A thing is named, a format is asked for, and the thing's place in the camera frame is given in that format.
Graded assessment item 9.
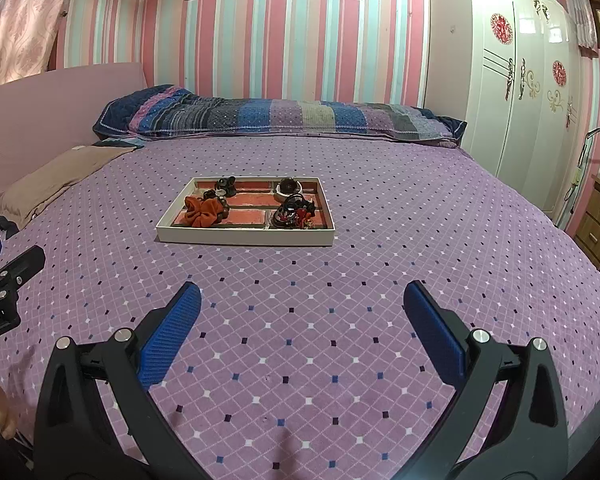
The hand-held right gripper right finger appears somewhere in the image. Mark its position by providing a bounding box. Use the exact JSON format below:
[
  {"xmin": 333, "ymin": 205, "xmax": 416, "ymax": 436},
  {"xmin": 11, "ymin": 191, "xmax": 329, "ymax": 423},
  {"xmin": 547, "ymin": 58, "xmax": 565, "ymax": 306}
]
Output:
[{"xmin": 403, "ymin": 280, "xmax": 571, "ymax": 480}]

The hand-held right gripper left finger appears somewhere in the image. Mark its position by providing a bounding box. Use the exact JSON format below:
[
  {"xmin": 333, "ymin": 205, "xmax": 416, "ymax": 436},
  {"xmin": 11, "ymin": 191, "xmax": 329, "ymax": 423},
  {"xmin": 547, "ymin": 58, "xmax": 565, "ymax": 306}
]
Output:
[{"xmin": 32, "ymin": 281, "xmax": 204, "ymax": 480}]

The white box with brick lining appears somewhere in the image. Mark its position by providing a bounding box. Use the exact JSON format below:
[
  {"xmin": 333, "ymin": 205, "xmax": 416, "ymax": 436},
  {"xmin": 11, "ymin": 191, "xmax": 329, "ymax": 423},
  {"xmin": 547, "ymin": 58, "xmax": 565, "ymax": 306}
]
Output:
[{"xmin": 155, "ymin": 176, "xmax": 337, "ymax": 248}]

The black scrunchie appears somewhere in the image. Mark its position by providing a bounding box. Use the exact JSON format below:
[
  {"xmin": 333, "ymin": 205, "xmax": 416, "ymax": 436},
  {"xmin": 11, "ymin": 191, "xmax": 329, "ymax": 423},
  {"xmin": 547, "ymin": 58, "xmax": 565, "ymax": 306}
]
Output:
[{"xmin": 272, "ymin": 194, "xmax": 306, "ymax": 222}]

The beige folded cloth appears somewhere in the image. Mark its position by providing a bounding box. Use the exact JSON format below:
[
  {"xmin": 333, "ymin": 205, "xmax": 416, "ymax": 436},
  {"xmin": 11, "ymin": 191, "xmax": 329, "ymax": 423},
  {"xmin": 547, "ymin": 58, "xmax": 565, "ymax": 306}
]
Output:
[{"xmin": 0, "ymin": 144, "xmax": 138, "ymax": 231}]

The orange scrunchie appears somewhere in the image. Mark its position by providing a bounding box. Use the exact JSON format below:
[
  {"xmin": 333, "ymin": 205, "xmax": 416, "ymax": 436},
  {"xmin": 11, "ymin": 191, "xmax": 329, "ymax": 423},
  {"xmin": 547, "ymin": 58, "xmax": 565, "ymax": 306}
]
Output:
[{"xmin": 182, "ymin": 195, "xmax": 221, "ymax": 229}]

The purple diamond-pattern bedspread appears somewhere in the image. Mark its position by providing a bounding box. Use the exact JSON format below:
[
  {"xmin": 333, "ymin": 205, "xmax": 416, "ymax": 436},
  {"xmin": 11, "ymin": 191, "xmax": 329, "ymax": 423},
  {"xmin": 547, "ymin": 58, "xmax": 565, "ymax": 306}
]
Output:
[{"xmin": 0, "ymin": 132, "xmax": 600, "ymax": 480}]

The pink headboard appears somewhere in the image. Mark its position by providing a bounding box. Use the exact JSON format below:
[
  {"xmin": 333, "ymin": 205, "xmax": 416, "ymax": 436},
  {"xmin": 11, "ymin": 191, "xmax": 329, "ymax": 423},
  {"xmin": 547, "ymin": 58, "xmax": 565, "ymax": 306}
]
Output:
[{"xmin": 0, "ymin": 62, "xmax": 148, "ymax": 216}]

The red hair accessory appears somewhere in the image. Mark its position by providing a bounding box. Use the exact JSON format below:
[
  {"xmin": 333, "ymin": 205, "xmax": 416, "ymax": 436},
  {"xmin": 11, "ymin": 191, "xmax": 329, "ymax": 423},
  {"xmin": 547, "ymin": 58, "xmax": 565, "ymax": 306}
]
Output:
[{"xmin": 292, "ymin": 205, "xmax": 317, "ymax": 229}]

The white wrist watch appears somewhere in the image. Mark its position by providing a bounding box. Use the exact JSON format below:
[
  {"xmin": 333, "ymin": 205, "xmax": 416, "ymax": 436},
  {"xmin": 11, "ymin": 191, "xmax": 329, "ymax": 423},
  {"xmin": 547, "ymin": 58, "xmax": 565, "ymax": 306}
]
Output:
[{"xmin": 275, "ymin": 178, "xmax": 304, "ymax": 199}]

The pink patterned curtain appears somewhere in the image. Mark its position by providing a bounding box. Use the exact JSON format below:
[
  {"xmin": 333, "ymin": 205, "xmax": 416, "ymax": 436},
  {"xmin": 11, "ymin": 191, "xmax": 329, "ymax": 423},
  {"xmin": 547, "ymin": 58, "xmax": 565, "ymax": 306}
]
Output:
[{"xmin": 0, "ymin": 0, "xmax": 89, "ymax": 94}]

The white desk lamp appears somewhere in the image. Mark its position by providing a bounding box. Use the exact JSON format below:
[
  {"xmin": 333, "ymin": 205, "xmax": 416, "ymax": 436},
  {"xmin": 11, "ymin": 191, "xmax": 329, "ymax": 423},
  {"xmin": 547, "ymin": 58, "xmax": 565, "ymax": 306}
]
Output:
[{"xmin": 560, "ymin": 122, "xmax": 600, "ymax": 227}]

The striped patchwork pillow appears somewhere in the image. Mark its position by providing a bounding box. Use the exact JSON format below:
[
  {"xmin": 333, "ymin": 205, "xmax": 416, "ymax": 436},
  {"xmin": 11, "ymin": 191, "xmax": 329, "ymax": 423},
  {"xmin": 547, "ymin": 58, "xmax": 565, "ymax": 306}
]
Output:
[{"xmin": 92, "ymin": 84, "xmax": 468, "ymax": 149}]

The white wardrobe with floral decals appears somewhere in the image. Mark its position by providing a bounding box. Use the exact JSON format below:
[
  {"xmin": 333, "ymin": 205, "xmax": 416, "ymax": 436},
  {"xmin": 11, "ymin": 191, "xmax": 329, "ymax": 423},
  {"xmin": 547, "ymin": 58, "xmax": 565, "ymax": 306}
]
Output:
[{"xmin": 460, "ymin": 0, "xmax": 588, "ymax": 213}]

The pink window curtain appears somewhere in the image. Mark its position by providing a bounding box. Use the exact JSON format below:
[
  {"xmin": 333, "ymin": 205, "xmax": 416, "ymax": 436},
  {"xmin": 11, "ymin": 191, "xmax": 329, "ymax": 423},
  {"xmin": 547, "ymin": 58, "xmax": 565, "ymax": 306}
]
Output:
[{"xmin": 567, "ymin": 0, "xmax": 600, "ymax": 59}]

